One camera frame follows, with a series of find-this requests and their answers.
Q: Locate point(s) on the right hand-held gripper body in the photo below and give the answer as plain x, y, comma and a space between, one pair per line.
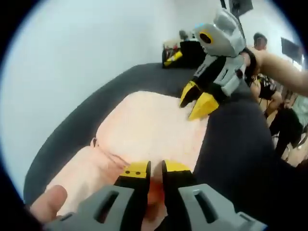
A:
226, 36

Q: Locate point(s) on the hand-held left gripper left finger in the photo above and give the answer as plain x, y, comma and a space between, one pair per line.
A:
106, 207

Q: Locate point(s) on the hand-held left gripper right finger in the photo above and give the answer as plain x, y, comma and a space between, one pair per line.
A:
216, 209

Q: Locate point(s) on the pink towel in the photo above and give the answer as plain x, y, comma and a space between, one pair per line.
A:
149, 125

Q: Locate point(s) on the person's left hand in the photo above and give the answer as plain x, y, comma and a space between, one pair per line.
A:
50, 204

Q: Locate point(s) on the black monitor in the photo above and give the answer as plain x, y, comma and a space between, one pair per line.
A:
291, 50
240, 7

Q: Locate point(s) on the yellow tool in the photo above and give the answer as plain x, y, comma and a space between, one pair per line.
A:
172, 59

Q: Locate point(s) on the black table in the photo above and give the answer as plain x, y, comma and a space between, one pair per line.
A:
235, 149

